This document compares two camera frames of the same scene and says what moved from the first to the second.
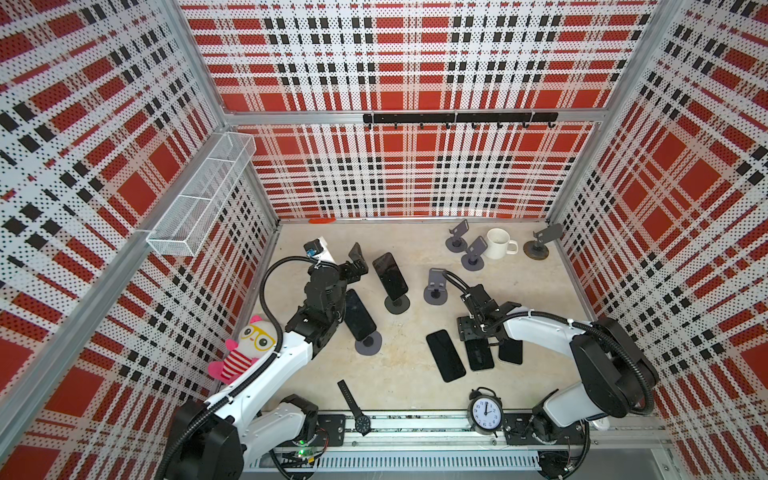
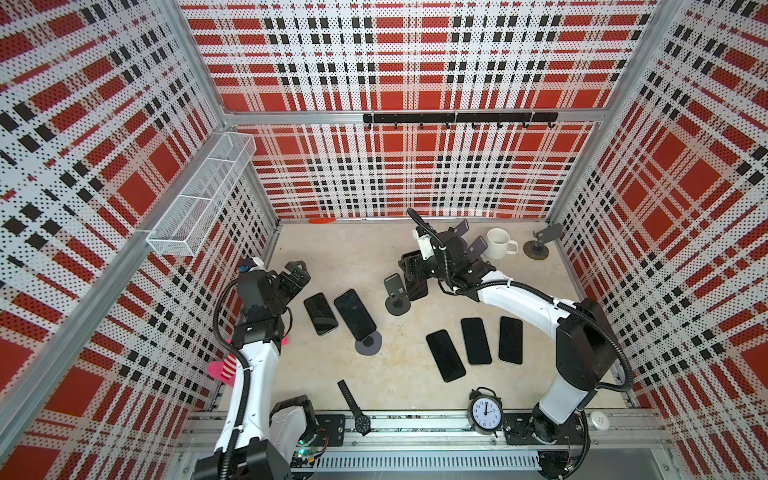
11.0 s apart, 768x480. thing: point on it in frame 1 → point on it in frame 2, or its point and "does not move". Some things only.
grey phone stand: (473, 261) does not move
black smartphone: (479, 354) does not move
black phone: (390, 275) → (413, 268)
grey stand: (397, 306) does not move
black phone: (511, 350) does not move
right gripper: (465, 329) → (414, 266)
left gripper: (357, 260) → (302, 276)
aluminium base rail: (446, 442) does not move
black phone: (445, 356) does not move
